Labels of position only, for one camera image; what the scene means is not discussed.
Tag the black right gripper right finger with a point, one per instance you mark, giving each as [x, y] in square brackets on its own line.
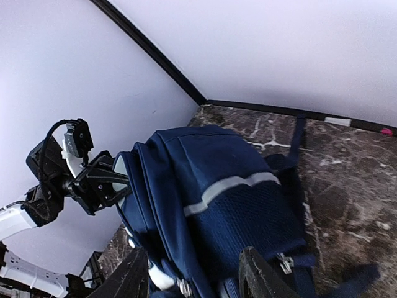
[258, 279]

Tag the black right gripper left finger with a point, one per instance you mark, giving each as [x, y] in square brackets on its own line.
[129, 280]

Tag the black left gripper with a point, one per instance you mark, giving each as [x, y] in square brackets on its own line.
[93, 189]

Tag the navy blue student backpack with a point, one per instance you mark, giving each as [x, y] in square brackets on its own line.
[200, 196]

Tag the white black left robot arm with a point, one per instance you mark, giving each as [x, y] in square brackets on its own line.
[63, 170]

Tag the black left corner frame post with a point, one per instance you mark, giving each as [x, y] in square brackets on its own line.
[150, 49]

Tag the pink white marker by wall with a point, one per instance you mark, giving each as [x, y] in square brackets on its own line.
[364, 125]

